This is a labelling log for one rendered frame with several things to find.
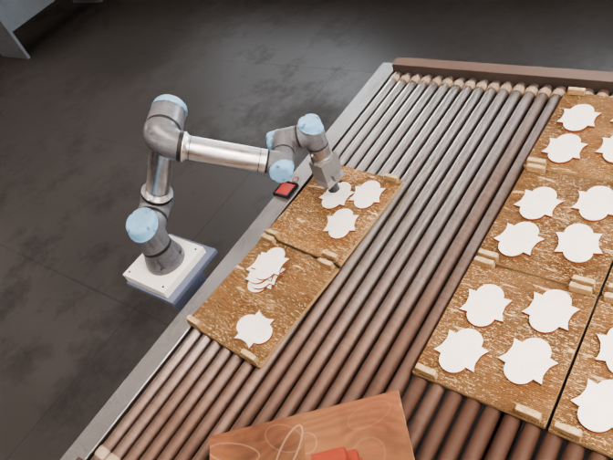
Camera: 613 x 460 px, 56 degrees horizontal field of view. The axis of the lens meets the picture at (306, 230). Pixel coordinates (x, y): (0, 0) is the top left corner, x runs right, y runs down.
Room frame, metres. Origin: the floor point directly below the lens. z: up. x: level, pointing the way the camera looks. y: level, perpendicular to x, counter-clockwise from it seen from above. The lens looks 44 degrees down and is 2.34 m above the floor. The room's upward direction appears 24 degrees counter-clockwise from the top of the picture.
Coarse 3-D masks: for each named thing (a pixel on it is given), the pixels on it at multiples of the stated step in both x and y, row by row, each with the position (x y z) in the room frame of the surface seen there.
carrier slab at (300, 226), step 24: (312, 192) 1.65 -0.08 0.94; (384, 192) 1.49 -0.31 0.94; (288, 216) 1.58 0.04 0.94; (312, 216) 1.53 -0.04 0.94; (360, 216) 1.43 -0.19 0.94; (288, 240) 1.47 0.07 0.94; (312, 240) 1.42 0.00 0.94; (336, 240) 1.37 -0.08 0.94; (360, 240) 1.34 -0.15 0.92; (336, 264) 1.28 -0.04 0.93
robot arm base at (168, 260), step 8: (168, 248) 1.64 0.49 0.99; (176, 248) 1.67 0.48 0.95; (144, 256) 1.66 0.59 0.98; (152, 256) 1.62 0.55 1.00; (160, 256) 1.62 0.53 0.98; (168, 256) 1.62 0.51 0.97; (176, 256) 1.63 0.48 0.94; (152, 264) 1.62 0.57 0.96; (160, 264) 1.62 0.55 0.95; (168, 264) 1.61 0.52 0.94; (176, 264) 1.61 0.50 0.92; (152, 272) 1.62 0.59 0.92; (160, 272) 1.61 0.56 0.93; (168, 272) 1.60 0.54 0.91
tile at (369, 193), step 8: (368, 184) 1.55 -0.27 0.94; (376, 184) 1.54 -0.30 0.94; (360, 192) 1.53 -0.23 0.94; (368, 192) 1.52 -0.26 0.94; (376, 192) 1.50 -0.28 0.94; (352, 200) 1.51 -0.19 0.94; (360, 200) 1.49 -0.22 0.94; (368, 200) 1.48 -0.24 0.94; (376, 200) 1.46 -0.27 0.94; (360, 208) 1.46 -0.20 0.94
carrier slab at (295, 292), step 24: (240, 264) 1.46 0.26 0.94; (288, 264) 1.36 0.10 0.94; (312, 264) 1.32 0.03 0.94; (216, 288) 1.40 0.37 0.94; (240, 288) 1.35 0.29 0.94; (288, 288) 1.26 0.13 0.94; (312, 288) 1.22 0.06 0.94; (216, 312) 1.29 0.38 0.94; (240, 312) 1.25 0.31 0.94; (264, 312) 1.21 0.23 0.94; (288, 312) 1.17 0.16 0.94; (216, 336) 1.20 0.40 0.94; (264, 360) 1.04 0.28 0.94
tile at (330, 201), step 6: (342, 186) 1.60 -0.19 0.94; (348, 186) 1.59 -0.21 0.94; (342, 192) 1.57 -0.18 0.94; (348, 192) 1.56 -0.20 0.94; (318, 198) 1.60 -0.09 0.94; (324, 198) 1.58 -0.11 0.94; (330, 198) 1.57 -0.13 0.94; (336, 198) 1.56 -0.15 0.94; (342, 198) 1.54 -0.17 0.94; (324, 204) 1.55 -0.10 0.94; (330, 204) 1.54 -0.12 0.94; (336, 204) 1.53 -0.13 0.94; (342, 204) 1.51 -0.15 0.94
